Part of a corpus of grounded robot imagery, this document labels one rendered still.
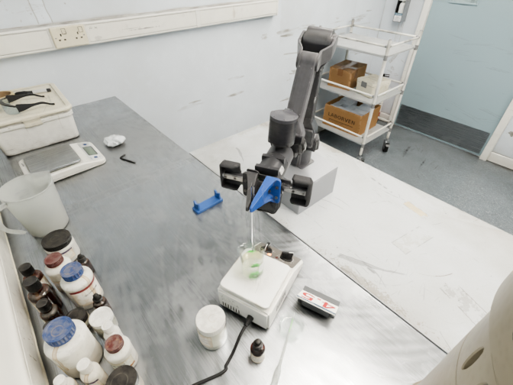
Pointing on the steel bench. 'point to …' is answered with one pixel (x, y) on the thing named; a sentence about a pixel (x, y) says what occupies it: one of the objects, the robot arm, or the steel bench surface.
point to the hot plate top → (267, 291)
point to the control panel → (281, 259)
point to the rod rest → (207, 203)
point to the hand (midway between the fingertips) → (255, 198)
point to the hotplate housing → (237, 305)
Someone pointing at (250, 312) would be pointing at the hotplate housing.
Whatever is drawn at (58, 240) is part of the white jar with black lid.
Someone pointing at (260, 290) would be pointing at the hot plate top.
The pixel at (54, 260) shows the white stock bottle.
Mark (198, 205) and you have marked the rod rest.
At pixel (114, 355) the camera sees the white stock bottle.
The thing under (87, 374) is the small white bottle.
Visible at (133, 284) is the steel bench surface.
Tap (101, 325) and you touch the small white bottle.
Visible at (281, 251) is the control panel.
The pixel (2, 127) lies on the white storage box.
